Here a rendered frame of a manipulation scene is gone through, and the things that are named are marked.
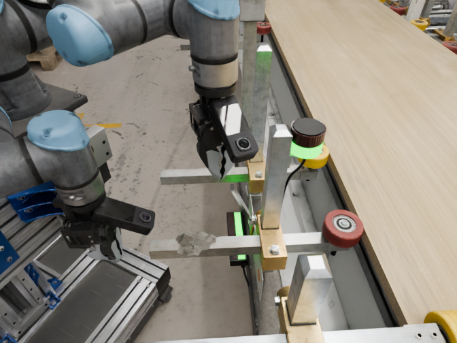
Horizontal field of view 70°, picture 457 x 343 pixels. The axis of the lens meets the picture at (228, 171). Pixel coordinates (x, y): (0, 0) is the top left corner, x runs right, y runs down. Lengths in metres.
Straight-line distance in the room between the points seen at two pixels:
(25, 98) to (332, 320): 0.90
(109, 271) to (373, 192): 1.11
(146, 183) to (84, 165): 1.60
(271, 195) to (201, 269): 1.09
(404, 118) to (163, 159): 1.60
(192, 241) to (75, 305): 0.86
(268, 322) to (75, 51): 0.65
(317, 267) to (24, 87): 0.72
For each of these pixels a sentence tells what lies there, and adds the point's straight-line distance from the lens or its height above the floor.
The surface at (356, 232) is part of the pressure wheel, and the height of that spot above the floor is 0.91.
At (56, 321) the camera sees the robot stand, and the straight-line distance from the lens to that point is 1.49.
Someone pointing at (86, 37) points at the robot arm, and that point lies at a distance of 0.47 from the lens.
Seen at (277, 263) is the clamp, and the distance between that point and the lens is 0.71.
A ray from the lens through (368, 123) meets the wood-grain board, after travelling 1.07.
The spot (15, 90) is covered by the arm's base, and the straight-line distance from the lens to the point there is 0.87.
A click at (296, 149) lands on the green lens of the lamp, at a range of 0.58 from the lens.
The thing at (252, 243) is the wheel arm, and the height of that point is 0.86.
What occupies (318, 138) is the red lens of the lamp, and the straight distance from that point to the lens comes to 0.57.
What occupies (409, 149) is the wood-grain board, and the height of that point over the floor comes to 0.90.
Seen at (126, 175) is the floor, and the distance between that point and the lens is 2.24.
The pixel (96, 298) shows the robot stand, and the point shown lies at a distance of 1.48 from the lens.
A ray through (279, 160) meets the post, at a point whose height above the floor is 1.07.
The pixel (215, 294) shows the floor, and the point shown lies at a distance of 1.63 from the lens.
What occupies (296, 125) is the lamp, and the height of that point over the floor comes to 1.13.
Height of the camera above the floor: 1.44
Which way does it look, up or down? 42 degrees down
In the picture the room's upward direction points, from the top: straight up
